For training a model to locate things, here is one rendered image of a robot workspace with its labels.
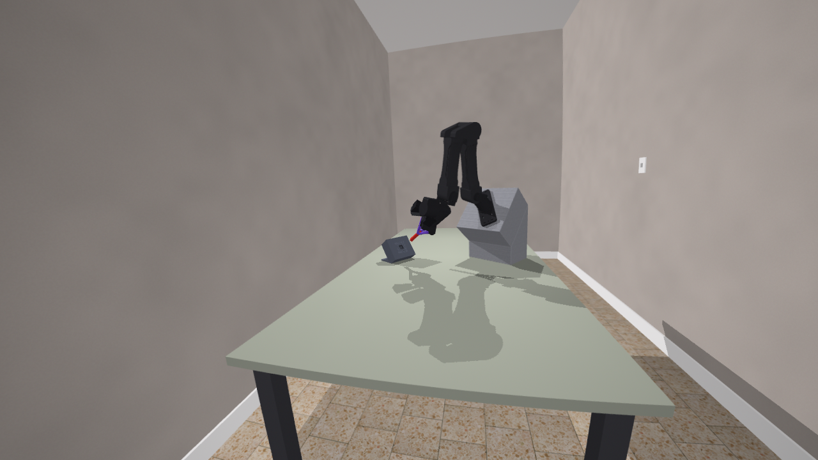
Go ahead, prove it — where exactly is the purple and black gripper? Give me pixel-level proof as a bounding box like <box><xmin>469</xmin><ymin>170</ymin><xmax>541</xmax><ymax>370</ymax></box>
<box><xmin>417</xmin><ymin>217</ymin><xmax>441</xmax><ymax>235</ymax></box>

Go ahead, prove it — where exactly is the dark grey panel with slot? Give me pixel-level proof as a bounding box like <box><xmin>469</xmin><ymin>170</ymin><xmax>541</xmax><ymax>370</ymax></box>
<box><xmin>382</xmin><ymin>236</ymin><xmax>415</xmax><ymax>263</ymax></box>

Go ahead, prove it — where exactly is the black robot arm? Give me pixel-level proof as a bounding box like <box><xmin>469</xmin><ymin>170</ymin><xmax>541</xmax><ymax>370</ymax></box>
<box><xmin>410</xmin><ymin>122</ymin><xmax>497</xmax><ymax>227</ymax></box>

